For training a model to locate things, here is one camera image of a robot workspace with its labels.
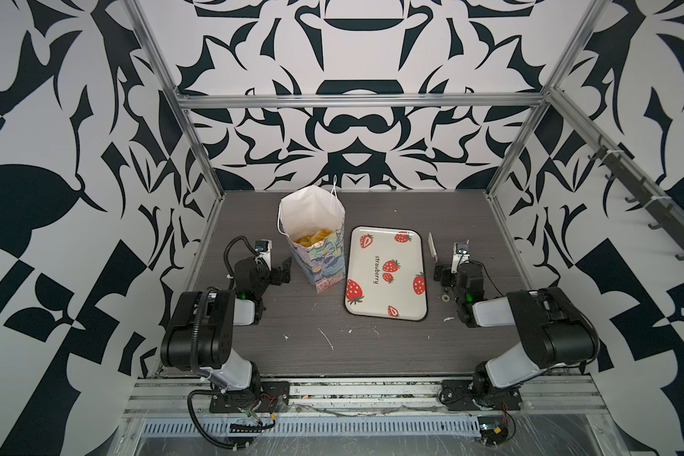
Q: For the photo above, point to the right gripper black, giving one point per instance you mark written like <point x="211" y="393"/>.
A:
<point x="446" y="274"/>

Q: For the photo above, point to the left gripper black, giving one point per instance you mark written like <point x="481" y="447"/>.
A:
<point x="275" y="277"/>

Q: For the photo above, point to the croissant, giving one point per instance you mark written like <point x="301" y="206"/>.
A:
<point x="310" y="240"/>

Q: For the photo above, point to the white floral paper bag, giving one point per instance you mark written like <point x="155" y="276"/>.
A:
<point x="312" y="221"/>

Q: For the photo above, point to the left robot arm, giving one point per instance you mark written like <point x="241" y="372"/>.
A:
<point x="200" y="333"/>

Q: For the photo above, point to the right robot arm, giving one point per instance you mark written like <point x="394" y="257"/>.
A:
<point x="553" y="333"/>

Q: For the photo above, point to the white strawberry tray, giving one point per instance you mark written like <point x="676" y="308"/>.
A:
<point x="386" y="274"/>

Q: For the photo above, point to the small circuit board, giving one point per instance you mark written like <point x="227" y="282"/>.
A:
<point x="494" y="434"/>

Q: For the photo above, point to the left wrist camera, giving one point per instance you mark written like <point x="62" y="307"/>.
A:
<point x="263" y="248"/>

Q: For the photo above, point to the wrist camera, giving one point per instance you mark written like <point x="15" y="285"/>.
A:
<point x="460" y="255"/>
<point x="263" y="248"/>

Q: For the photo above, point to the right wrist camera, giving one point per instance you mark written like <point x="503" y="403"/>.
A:
<point x="460" y="255"/>

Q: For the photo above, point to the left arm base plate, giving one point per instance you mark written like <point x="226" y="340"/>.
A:
<point x="266" y="396"/>

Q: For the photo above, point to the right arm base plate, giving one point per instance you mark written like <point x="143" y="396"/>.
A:
<point x="461" y="396"/>

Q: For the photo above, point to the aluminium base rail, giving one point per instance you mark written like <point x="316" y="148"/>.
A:
<point x="345" y="396"/>

